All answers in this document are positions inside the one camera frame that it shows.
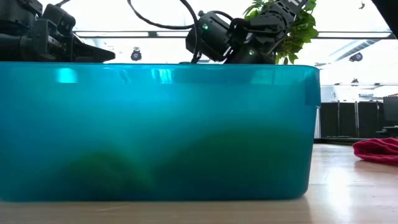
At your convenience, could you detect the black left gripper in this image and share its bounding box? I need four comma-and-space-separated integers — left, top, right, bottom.
18, 18, 116, 63

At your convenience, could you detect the teal plastic tupperware container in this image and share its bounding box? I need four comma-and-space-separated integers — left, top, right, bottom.
0, 61, 322, 202

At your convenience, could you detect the green plant in black pot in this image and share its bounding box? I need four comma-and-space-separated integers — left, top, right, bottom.
242, 0, 320, 65

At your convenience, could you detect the black cabinet row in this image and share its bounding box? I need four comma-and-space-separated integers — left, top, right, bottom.
320, 101, 384, 140

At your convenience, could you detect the red cloth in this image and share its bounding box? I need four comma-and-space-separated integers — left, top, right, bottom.
353, 138, 398, 167

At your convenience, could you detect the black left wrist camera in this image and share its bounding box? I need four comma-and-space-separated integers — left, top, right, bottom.
42, 2, 77, 35

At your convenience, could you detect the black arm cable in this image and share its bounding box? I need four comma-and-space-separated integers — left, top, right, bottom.
126, 0, 203, 64

